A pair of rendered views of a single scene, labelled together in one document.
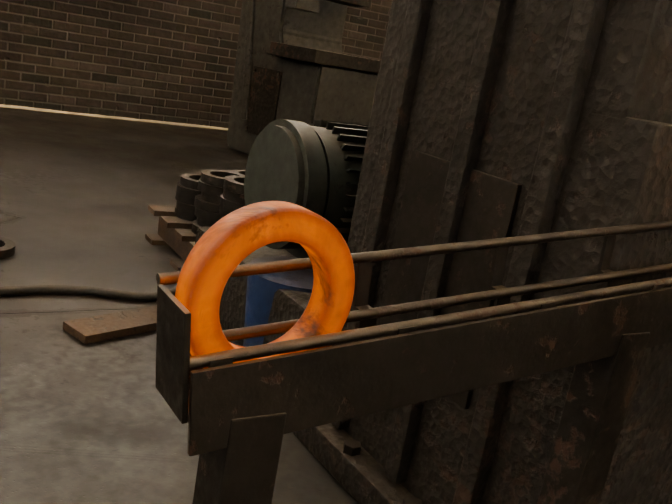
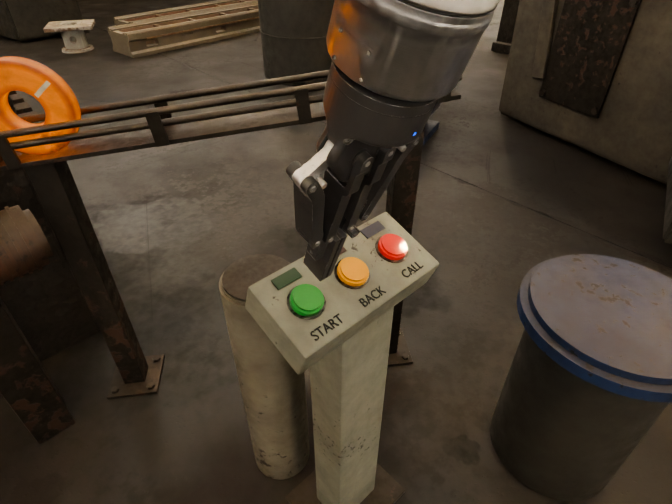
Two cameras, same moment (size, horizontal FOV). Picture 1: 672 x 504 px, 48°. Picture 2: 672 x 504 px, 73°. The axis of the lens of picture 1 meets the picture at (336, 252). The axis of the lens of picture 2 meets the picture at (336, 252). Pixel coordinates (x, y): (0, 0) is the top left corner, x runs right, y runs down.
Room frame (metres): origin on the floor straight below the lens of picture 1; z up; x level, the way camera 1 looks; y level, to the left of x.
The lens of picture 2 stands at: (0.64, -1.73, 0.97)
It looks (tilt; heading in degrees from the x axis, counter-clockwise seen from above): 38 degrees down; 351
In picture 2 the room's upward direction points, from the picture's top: straight up
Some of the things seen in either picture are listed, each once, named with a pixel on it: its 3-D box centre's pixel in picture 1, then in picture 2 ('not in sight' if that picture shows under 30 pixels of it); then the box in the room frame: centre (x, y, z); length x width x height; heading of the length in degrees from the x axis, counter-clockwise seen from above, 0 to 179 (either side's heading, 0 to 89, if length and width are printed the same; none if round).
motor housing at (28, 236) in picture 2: not in sight; (22, 334); (1.36, -1.20, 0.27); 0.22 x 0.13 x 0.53; 124
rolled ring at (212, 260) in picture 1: (269, 295); not in sight; (0.68, 0.06, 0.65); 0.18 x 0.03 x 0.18; 127
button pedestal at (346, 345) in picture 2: not in sight; (348, 408); (1.06, -1.82, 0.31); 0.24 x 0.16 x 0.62; 124
